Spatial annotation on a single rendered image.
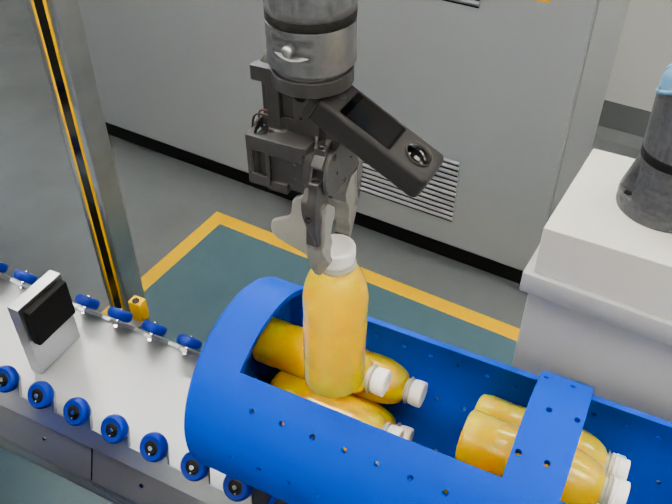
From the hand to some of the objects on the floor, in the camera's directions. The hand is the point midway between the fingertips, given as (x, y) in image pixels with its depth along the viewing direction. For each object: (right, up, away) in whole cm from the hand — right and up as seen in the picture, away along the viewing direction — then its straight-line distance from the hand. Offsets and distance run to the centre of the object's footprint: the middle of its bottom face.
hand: (336, 251), depth 77 cm
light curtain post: (-48, -64, +147) cm, 168 cm away
